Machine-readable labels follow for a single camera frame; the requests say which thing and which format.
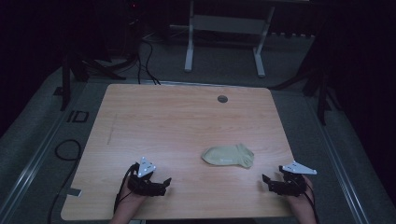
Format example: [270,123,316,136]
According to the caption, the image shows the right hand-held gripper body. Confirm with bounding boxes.
[268,160,318,198]

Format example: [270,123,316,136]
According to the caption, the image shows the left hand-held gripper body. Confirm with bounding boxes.
[127,156,168,198]

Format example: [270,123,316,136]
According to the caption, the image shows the person's left hand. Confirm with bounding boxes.
[120,189,148,209]

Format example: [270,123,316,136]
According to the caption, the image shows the person's right hand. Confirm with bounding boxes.
[284,175,314,209]

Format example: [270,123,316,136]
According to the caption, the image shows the black metal stand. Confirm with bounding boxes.
[270,31,342,126]
[60,0,145,112]

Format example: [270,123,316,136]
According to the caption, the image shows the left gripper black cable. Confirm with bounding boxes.
[113,163,138,216]

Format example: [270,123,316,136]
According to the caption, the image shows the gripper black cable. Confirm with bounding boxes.
[303,181,320,224]
[113,163,138,216]

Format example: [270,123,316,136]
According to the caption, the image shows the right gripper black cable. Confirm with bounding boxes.
[303,181,320,224]

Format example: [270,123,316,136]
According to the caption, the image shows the metal floor rail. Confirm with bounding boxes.
[0,83,92,217]
[306,96,372,224]

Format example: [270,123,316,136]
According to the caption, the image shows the black floor cable loop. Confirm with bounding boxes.
[47,138,83,224]

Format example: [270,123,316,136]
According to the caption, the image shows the black cable on floor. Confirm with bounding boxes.
[136,38,162,86]

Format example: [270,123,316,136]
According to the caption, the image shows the white metal desk frame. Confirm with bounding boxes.
[169,0,312,78]

